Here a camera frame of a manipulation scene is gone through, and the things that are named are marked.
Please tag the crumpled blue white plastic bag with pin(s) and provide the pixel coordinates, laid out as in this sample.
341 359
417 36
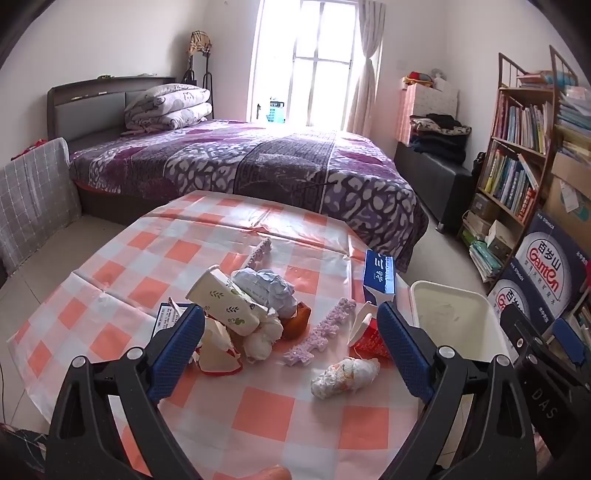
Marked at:
268 286

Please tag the flat blue box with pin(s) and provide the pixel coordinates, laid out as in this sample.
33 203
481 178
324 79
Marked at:
166 316

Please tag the leaf print paper cup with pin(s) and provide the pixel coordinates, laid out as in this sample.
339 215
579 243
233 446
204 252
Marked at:
221 300

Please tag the white plastic bin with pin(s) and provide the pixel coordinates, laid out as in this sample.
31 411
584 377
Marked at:
450 318

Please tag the red yellow soft toy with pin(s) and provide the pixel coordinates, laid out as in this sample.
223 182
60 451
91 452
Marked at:
418 77

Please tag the white tissue ball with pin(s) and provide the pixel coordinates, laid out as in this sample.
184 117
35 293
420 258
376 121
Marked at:
263 339

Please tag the green basket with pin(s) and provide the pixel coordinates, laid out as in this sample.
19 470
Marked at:
276 112

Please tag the red carton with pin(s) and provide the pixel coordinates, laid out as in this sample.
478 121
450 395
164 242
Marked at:
369 339

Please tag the white curtain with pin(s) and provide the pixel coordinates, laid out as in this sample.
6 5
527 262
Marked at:
369 69

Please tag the grey checked cloth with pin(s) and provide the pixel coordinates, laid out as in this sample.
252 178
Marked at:
34 194

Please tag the small white box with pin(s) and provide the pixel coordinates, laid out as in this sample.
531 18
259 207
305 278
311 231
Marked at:
501 235

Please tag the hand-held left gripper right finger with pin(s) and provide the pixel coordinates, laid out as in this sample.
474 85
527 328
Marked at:
401 350

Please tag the row of thin books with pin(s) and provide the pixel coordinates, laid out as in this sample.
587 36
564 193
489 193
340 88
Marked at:
521 120

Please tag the crumpled printed white wrapper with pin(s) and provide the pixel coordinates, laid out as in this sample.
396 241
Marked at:
344 376

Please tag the crushed red white paper cup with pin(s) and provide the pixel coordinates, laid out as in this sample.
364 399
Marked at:
217 355

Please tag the purple patterned bedspread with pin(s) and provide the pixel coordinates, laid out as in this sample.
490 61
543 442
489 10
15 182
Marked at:
258 161

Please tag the pile of dark clothes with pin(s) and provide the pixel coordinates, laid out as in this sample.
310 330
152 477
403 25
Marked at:
438 136

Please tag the black coat rack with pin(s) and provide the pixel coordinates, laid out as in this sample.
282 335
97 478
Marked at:
206 81

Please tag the dark storage bench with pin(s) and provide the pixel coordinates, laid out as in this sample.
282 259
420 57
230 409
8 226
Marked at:
434 184

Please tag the dark bed frame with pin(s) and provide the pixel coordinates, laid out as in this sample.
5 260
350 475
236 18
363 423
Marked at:
87 110

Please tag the brown cardboard box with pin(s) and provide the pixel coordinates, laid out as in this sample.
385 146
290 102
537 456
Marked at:
570 194

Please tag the pink drawer cabinet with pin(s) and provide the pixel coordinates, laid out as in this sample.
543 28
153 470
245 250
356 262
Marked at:
422 104

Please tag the large pink foam strip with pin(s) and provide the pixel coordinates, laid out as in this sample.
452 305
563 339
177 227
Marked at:
321 334

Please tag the row of thick books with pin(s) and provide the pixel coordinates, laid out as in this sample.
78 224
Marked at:
512 180

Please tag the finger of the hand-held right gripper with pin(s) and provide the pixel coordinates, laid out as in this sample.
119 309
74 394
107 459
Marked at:
569 341
517 323

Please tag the orange peel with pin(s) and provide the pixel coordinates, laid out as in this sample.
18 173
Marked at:
295 321

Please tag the window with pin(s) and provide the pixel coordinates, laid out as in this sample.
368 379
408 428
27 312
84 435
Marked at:
318 83

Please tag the tall blue carton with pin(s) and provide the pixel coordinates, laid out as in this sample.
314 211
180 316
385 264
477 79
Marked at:
379 277

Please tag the orange white checked tablecloth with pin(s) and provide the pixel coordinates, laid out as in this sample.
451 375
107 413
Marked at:
258 406

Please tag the folded floral quilt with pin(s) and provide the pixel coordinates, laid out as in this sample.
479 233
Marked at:
168 106

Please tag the wooden bookshelf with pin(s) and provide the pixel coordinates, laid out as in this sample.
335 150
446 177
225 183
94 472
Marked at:
519 146

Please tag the red cloth item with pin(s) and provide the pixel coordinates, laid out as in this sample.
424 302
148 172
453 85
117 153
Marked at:
27 150

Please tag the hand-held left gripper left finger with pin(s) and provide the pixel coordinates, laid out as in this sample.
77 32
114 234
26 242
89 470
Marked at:
178 350

